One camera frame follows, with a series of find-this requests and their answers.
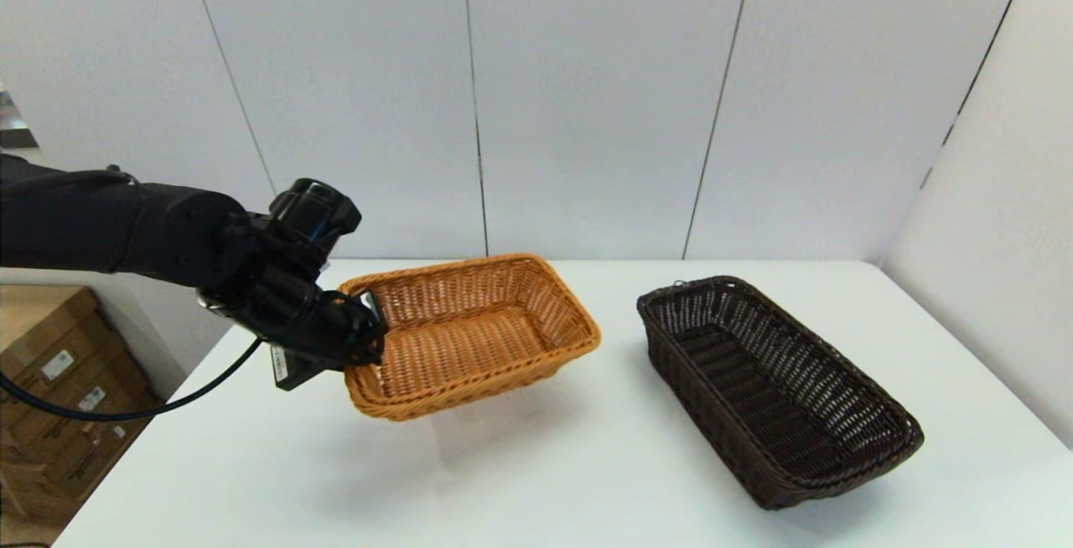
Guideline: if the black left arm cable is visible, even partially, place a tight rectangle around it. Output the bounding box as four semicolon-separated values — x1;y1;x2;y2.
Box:
0;337;265;424

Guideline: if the orange wicker basket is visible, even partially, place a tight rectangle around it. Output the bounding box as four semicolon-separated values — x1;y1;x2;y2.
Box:
338;253;602;422

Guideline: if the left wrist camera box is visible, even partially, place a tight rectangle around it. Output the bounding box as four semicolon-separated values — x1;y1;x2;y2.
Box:
270;343;345;391

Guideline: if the dark metal shelf edge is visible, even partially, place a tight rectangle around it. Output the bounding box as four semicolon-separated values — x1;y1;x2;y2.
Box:
0;87;40;152

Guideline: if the dark brown wicker basket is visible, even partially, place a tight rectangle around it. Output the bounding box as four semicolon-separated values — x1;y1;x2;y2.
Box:
637;277;925;511

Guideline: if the brown cardboard box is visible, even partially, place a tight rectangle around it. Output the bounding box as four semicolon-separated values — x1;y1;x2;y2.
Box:
0;284;127;402
0;347;156;448
0;397;164;499
0;456;101;528

